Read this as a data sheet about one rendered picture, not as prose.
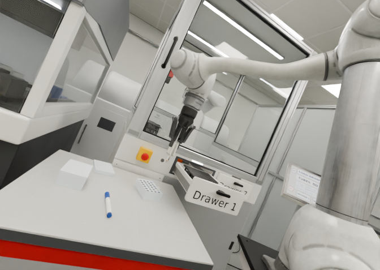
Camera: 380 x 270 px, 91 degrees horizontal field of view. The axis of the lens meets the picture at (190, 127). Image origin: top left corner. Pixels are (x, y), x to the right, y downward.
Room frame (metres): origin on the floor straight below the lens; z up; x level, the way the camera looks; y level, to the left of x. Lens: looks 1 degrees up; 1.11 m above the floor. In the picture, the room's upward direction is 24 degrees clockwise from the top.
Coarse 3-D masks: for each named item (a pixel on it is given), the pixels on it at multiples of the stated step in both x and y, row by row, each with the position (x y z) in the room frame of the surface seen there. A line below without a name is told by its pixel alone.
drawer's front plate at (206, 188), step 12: (192, 180) 0.83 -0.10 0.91; (204, 180) 0.83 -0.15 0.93; (192, 192) 0.82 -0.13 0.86; (204, 192) 0.84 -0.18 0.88; (228, 192) 0.88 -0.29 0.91; (240, 192) 0.91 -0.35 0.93; (204, 204) 0.84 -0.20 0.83; (216, 204) 0.86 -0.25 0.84; (228, 204) 0.88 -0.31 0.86; (240, 204) 0.91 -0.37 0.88
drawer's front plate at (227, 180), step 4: (220, 176) 1.22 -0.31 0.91; (224, 176) 1.23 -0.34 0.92; (228, 176) 1.25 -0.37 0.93; (220, 180) 1.23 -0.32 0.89; (224, 180) 1.24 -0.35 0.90; (228, 180) 1.25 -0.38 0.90; (232, 180) 1.26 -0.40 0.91; (236, 180) 1.27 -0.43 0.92; (224, 184) 1.24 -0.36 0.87; (228, 184) 1.25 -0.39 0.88; (232, 184) 1.26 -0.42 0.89; (240, 184) 1.28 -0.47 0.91; (244, 184) 1.29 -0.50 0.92; (248, 184) 1.30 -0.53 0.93; (236, 188) 1.28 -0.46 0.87; (240, 188) 1.28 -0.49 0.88; (244, 188) 1.30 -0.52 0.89; (248, 188) 1.31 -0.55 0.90; (244, 192) 1.30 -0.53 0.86; (248, 192) 1.31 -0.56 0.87; (248, 196) 1.31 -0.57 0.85
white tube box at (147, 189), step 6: (138, 180) 0.87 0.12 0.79; (144, 180) 0.91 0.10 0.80; (138, 186) 0.85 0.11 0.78; (144, 186) 0.84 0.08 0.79; (150, 186) 0.86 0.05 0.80; (156, 186) 0.89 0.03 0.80; (144, 192) 0.80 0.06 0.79; (150, 192) 0.80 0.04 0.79; (156, 192) 0.82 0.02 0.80; (144, 198) 0.79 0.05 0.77; (150, 198) 0.81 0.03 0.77; (156, 198) 0.82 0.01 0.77
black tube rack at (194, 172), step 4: (188, 168) 1.08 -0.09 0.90; (192, 168) 1.13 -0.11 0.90; (188, 172) 1.12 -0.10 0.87; (192, 172) 1.03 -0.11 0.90; (196, 172) 1.07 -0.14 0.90; (200, 172) 1.13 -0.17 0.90; (204, 172) 1.17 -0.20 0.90; (192, 176) 1.07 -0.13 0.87; (196, 176) 0.98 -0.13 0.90; (200, 176) 1.01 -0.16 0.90; (204, 176) 1.06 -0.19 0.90; (208, 176) 1.11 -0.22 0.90; (208, 180) 1.01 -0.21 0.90; (212, 180) 1.05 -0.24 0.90
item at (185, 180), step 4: (176, 164) 1.13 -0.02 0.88; (180, 164) 1.16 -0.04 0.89; (184, 164) 1.18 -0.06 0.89; (176, 168) 1.10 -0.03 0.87; (180, 168) 1.05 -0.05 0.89; (184, 168) 1.17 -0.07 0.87; (176, 172) 1.07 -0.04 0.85; (180, 172) 1.02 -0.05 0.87; (184, 172) 0.98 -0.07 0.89; (176, 176) 1.05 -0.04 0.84; (180, 176) 1.00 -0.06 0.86; (184, 176) 0.96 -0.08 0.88; (188, 176) 0.93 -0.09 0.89; (212, 176) 1.19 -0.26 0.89; (180, 180) 0.98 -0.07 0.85; (184, 180) 0.94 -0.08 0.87; (188, 180) 0.90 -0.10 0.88; (216, 180) 1.13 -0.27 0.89; (184, 184) 0.92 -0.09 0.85; (188, 184) 0.88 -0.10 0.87; (184, 188) 0.91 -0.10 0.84
